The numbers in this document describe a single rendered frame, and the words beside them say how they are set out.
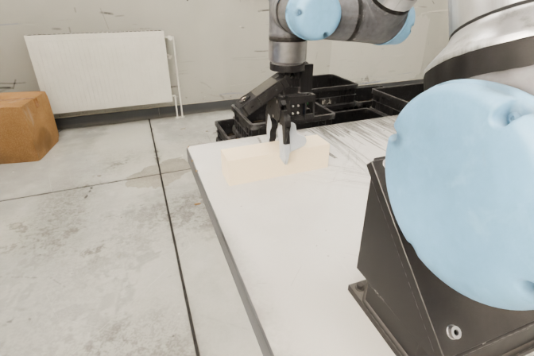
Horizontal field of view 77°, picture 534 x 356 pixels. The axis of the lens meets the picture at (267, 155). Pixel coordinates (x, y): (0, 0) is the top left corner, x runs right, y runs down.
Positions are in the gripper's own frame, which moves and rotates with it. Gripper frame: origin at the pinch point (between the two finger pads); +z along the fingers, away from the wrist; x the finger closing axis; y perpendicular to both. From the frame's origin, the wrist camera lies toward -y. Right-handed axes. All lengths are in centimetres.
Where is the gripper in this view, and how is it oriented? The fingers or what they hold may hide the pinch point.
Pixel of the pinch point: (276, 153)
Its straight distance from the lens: 75.6
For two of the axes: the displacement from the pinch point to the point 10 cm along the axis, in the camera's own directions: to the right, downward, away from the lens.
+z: 0.0, 9.0, 4.4
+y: 9.3, -1.6, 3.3
